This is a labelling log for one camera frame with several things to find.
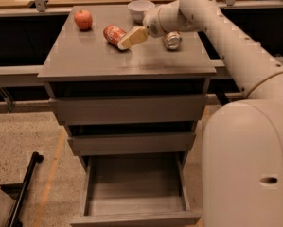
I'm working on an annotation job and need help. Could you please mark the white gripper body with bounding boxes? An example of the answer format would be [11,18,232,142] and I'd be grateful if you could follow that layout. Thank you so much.
[143,7,165,38]

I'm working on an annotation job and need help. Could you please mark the brown silver can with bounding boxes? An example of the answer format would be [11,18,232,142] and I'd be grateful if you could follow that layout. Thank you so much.
[163,31,182,50]

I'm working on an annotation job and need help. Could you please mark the grey drawer cabinet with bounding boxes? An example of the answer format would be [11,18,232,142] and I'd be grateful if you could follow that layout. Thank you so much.
[37,4,217,168]

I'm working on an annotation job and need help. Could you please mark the grey open bottom drawer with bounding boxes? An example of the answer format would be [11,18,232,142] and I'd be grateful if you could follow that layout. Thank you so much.
[71,152,201,227]

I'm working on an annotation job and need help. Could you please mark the red apple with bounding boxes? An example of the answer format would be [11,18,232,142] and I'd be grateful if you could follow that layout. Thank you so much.
[74,9,93,30]

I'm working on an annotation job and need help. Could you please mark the red coke can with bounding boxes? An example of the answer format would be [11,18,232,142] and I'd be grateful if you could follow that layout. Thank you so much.
[103,25,128,50]

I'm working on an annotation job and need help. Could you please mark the white bowl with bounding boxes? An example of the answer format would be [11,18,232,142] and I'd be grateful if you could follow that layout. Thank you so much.
[128,0,155,23]

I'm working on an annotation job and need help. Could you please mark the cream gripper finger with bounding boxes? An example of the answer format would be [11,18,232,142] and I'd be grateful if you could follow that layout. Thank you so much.
[117,26,149,50]

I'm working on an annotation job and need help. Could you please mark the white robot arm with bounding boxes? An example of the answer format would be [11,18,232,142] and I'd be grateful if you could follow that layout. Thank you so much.
[118,0,283,227]

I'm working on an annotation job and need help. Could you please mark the grey middle drawer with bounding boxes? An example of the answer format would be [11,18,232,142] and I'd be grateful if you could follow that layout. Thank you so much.
[68,131,195,156]

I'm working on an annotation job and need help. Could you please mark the grey top drawer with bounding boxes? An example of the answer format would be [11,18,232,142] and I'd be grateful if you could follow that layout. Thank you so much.
[49,95,206,125]

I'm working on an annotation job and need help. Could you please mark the black cart frame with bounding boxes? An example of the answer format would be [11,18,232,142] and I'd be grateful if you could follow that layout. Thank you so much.
[0,151,44,227]

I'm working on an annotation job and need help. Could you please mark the long grey bench rail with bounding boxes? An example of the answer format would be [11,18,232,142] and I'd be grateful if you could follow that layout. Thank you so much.
[0,58,283,89]

